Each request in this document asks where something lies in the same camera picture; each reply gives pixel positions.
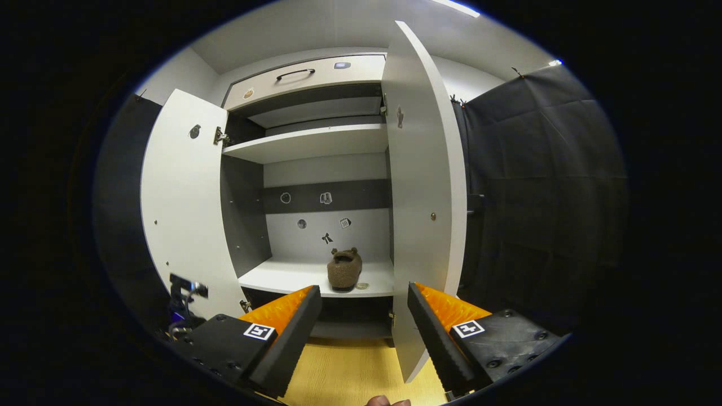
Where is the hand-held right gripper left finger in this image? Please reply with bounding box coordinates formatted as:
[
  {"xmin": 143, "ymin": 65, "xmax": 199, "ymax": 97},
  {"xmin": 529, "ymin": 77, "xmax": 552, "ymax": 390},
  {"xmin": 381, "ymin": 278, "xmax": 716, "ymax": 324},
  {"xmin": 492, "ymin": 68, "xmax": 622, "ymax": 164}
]
[{"xmin": 169, "ymin": 285, "xmax": 323, "ymax": 399}]

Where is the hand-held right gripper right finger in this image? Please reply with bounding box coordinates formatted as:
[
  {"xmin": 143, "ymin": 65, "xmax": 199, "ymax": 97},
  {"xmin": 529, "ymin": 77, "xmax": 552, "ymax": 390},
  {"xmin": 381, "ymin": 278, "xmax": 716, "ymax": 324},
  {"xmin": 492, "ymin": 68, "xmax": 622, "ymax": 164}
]
[{"xmin": 407, "ymin": 281, "xmax": 565, "ymax": 396}]

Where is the black backdrop cloth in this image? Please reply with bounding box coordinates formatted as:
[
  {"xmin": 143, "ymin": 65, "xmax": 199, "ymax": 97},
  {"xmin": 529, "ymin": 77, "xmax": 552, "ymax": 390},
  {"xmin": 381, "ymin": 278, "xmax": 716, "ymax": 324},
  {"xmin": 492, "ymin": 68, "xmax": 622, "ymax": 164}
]
[{"xmin": 451, "ymin": 64, "xmax": 631, "ymax": 336}]

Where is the white cabinet drawer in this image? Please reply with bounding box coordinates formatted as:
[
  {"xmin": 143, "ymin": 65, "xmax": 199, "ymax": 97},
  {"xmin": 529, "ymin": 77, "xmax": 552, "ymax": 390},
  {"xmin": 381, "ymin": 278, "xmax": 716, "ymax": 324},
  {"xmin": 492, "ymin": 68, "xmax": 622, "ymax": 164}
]
[{"xmin": 224, "ymin": 54, "xmax": 388, "ymax": 112}]

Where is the long ceiling light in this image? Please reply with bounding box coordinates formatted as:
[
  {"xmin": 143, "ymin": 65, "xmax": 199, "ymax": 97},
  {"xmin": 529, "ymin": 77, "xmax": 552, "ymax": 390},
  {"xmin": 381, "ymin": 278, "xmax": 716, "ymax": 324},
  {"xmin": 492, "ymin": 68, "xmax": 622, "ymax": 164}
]
[{"xmin": 432, "ymin": 0, "xmax": 481, "ymax": 18}]

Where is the white and grey shoe cabinet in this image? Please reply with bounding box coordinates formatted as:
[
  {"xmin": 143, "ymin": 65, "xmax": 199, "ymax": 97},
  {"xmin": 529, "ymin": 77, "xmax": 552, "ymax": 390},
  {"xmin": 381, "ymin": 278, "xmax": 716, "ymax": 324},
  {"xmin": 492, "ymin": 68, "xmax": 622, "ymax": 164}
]
[{"xmin": 220, "ymin": 54, "xmax": 395, "ymax": 339}]

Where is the white cabinet door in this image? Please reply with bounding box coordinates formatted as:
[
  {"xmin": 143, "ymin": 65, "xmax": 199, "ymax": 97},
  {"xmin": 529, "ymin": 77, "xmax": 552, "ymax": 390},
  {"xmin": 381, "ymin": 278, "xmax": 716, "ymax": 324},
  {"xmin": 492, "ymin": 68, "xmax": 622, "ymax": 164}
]
[
  {"xmin": 381, "ymin": 20, "xmax": 469, "ymax": 384},
  {"xmin": 140, "ymin": 89, "xmax": 250, "ymax": 321}
]

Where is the brown fuzzy shoe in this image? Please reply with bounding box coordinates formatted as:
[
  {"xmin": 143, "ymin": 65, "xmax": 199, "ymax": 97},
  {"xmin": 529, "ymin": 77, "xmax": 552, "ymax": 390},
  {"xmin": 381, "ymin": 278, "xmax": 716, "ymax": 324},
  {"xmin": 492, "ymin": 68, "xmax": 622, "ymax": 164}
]
[{"xmin": 327, "ymin": 247, "xmax": 364, "ymax": 292}]

